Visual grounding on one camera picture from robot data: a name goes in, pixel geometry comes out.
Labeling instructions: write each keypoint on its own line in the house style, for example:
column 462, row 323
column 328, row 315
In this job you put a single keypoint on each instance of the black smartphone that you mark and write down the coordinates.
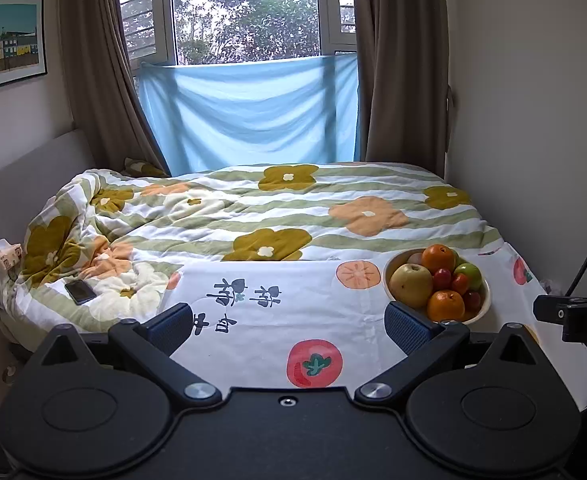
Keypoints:
column 80, row 292

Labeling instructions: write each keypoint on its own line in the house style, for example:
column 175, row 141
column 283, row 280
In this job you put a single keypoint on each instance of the green apple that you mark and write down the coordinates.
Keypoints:
column 469, row 272

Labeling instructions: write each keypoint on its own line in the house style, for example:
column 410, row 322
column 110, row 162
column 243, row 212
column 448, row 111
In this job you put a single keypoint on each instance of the window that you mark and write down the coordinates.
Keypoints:
column 243, row 10

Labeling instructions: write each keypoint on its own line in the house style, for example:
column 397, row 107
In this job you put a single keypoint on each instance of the framed wall poster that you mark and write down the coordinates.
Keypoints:
column 5, row 42

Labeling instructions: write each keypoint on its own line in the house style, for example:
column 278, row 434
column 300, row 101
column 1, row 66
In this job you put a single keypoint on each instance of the small orange mandarin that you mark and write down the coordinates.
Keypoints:
column 438, row 258

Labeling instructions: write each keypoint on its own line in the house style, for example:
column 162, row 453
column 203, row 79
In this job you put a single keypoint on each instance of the floral pillow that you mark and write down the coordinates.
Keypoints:
column 143, row 167

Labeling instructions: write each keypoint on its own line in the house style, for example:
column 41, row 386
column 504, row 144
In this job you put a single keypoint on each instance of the brown left curtain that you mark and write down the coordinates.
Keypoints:
column 98, row 60

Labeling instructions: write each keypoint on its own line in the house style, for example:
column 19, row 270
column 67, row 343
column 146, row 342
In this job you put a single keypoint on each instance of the light blue hanging cloth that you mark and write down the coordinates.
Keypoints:
column 248, row 110

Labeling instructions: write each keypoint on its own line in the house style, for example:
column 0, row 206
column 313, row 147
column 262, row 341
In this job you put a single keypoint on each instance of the small house-shaped box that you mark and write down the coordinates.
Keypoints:
column 5, row 257

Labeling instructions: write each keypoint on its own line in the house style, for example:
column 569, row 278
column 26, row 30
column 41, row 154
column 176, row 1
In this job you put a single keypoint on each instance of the dark red cherry tomato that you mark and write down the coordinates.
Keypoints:
column 473, row 300

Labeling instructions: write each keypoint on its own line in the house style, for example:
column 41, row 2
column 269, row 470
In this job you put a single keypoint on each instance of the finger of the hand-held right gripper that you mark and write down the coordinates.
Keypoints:
column 548, row 306

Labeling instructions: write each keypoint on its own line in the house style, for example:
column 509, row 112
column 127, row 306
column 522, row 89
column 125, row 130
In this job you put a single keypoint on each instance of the yellow apple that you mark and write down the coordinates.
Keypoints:
column 411, row 286

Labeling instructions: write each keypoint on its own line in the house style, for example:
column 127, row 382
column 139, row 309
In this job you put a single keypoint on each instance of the brown kiwi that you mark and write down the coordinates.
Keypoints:
column 414, row 259

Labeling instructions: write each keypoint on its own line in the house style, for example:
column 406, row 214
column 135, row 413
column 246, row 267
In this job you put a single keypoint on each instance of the cream yellow bowl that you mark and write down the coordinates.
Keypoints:
column 483, row 305

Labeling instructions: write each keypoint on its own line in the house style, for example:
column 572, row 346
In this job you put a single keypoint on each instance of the white fruit-print cloth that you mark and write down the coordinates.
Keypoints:
column 273, row 340

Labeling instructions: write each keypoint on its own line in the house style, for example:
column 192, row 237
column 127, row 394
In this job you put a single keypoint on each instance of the floral striped quilt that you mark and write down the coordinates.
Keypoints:
column 298, row 210

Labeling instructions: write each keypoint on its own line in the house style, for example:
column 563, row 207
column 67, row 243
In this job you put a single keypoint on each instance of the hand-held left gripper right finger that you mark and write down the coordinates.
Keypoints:
column 406, row 327

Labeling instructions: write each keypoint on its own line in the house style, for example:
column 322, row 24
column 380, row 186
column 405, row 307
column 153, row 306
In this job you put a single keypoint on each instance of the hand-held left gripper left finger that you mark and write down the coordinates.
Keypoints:
column 171, row 327

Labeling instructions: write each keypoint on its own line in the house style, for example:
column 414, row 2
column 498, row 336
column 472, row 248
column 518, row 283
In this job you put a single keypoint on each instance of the large orange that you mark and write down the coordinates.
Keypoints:
column 446, row 306

